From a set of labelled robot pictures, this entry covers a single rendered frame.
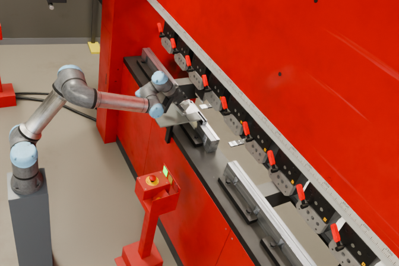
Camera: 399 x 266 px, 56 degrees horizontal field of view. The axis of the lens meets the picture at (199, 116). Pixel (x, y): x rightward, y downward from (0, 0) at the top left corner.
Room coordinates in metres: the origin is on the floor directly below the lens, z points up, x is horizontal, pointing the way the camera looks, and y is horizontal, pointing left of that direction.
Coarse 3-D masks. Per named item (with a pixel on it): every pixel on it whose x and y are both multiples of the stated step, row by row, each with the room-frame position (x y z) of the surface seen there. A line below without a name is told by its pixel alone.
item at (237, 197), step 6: (222, 180) 1.42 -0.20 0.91; (222, 186) 1.40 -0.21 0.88; (228, 186) 1.39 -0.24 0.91; (234, 186) 1.40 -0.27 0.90; (228, 192) 1.35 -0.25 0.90; (234, 192) 1.36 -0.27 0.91; (234, 198) 1.32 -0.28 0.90; (240, 198) 1.33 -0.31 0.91; (234, 204) 1.30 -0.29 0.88; (240, 204) 1.29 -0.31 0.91; (246, 204) 1.30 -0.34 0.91; (240, 210) 1.26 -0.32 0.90; (246, 216) 1.22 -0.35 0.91; (252, 216) 1.23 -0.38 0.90; (246, 222) 1.21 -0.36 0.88; (252, 222) 1.21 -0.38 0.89
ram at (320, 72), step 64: (192, 0) 2.00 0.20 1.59; (256, 0) 1.60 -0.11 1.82; (320, 0) 1.35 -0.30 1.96; (384, 0) 1.17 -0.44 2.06; (256, 64) 1.50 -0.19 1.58; (320, 64) 1.26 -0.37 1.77; (384, 64) 1.09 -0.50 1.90; (320, 128) 1.16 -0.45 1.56; (384, 128) 1.01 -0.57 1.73; (320, 192) 1.06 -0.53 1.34; (384, 192) 0.92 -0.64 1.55; (384, 256) 0.82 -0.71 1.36
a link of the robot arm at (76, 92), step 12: (72, 84) 1.33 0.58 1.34; (84, 84) 1.36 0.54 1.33; (72, 96) 1.29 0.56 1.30; (84, 96) 1.31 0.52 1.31; (96, 96) 1.33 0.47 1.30; (108, 96) 1.38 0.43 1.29; (120, 96) 1.42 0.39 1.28; (132, 96) 1.47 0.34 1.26; (156, 96) 1.57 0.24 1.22; (108, 108) 1.37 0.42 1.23; (120, 108) 1.39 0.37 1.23; (132, 108) 1.42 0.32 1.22; (144, 108) 1.46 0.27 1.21; (156, 108) 1.47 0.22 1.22
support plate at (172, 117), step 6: (186, 102) 1.89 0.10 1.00; (174, 108) 1.80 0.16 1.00; (168, 114) 1.73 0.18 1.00; (174, 114) 1.75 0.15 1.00; (192, 114) 1.79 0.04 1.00; (156, 120) 1.65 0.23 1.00; (162, 120) 1.66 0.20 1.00; (168, 120) 1.68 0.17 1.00; (174, 120) 1.69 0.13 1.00; (180, 120) 1.71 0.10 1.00; (186, 120) 1.72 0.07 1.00; (192, 120) 1.74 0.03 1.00; (198, 120) 1.76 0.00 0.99; (162, 126) 1.61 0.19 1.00
